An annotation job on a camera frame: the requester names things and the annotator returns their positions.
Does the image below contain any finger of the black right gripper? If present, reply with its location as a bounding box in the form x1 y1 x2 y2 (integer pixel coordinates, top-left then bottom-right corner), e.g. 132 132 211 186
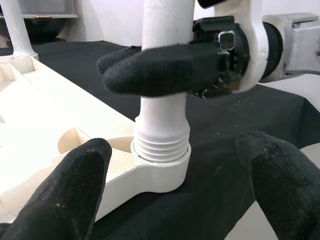
102 43 221 98
96 45 145 75

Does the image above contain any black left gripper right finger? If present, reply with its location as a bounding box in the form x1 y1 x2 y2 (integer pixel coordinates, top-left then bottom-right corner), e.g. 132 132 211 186
235 131 320 240

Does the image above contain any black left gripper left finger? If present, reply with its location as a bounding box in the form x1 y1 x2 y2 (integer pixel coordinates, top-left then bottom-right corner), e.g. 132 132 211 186
0 137 113 240

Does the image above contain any white plastic table leg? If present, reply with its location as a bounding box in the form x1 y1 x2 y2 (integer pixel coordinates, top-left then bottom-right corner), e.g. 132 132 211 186
132 0 196 165
0 0 40 60

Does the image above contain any white plastic table top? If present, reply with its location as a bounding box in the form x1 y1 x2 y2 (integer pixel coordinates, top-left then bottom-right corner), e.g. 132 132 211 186
0 56 193 225

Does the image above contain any black tablecloth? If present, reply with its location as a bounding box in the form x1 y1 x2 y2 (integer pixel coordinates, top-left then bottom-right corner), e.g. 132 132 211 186
0 39 320 240

